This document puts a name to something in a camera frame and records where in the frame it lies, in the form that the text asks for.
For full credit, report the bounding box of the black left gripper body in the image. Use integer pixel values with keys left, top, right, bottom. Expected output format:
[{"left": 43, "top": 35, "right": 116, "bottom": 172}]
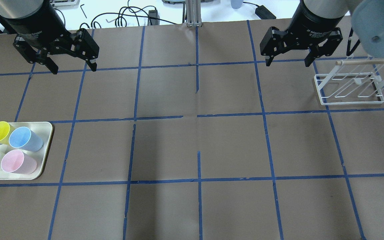
[{"left": 2, "top": 7, "right": 82, "bottom": 55}]

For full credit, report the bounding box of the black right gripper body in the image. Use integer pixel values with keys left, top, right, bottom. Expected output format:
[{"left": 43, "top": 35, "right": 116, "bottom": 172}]
[{"left": 272, "top": 2, "right": 341, "bottom": 54}]

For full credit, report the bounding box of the yellow plastic cup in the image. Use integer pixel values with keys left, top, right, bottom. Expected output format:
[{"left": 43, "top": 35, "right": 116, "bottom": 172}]
[{"left": 0, "top": 121, "right": 16, "bottom": 145}]

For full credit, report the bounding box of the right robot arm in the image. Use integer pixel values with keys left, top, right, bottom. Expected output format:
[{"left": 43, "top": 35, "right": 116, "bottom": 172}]
[{"left": 260, "top": 0, "right": 384, "bottom": 67}]

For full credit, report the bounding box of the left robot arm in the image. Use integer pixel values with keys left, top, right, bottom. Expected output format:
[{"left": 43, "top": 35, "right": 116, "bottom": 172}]
[{"left": 0, "top": 0, "right": 100, "bottom": 74}]

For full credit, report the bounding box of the blue cup on desk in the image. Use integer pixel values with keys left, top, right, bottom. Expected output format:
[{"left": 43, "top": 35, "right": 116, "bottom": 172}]
[{"left": 230, "top": 0, "right": 243, "bottom": 9}]

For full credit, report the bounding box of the blue plastic cup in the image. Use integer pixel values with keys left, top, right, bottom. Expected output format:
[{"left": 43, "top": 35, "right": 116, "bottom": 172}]
[{"left": 9, "top": 127, "right": 44, "bottom": 152}]

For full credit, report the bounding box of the pink plastic cup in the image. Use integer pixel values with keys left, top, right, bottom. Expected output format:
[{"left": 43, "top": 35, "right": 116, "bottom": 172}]
[{"left": 1, "top": 149, "right": 38, "bottom": 174}]

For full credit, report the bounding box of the cream plastic tray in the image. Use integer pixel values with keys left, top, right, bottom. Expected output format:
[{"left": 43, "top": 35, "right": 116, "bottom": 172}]
[{"left": 0, "top": 122, "right": 53, "bottom": 180}]

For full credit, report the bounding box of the white wire cup rack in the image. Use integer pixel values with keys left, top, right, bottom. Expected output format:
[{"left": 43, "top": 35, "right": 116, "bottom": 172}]
[{"left": 314, "top": 55, "right": 384, "bottom": 105}]

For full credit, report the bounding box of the aluminium frame post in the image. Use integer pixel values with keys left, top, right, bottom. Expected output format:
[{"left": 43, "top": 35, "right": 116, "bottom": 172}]
[{"left": 185, "top": 0, "right": 202, "bottom": 27}]

